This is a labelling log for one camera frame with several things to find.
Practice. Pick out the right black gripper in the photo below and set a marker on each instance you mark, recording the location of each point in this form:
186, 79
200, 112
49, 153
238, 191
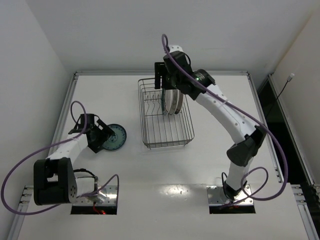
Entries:
159, 75

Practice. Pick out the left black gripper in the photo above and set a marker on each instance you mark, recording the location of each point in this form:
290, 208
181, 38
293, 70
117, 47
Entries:
104, 132

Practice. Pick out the green red rimmed plate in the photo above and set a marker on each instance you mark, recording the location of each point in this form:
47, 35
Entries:
180, 101
163, 102

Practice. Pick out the white plate grey rim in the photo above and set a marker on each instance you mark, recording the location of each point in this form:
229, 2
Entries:
171, 100

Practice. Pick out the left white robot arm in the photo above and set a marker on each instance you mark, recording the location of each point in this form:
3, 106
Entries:
54, 180

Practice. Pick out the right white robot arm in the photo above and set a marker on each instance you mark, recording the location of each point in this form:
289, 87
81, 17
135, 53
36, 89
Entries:
200, 86

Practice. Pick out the blue floral green plate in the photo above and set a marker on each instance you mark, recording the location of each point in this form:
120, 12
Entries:
116, 141

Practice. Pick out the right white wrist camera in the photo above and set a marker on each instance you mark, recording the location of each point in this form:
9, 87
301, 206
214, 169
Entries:
174, 48

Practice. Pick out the grey wire dish rack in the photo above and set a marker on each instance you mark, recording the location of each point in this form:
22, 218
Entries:
159, 130

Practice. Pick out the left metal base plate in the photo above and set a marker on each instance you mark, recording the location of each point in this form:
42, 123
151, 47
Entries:
107, 197

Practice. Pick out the metal base plate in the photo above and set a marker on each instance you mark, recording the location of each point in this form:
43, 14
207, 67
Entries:
107, 197
217, 198

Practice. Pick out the aluminium table frame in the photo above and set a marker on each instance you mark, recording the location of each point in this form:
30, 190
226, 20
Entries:
162, 191

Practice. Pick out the black cable white plug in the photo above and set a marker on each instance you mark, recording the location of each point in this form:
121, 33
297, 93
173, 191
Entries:
288, 80

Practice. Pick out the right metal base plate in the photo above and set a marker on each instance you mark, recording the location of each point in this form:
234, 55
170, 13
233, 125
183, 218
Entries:
217, 198

